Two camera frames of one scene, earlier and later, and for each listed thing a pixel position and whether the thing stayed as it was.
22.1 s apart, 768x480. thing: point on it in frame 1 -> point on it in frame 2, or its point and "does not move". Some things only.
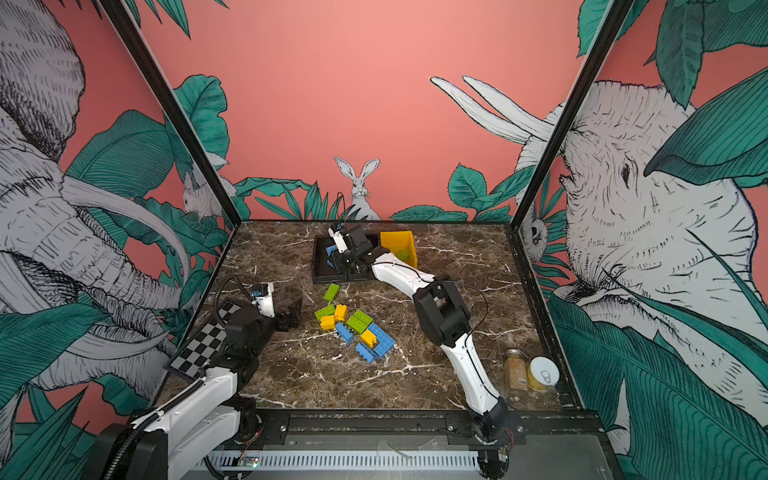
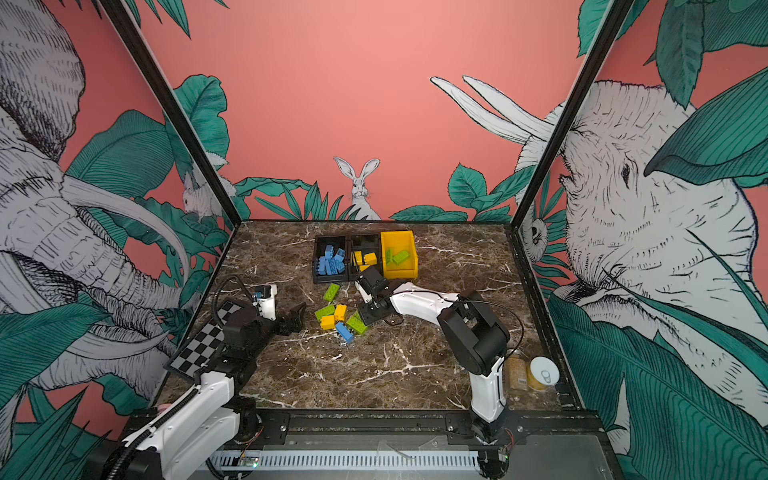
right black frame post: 612,20 does not move
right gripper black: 339,262 -> 364,310
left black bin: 322,271 does not move
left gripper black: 293,317 does not move
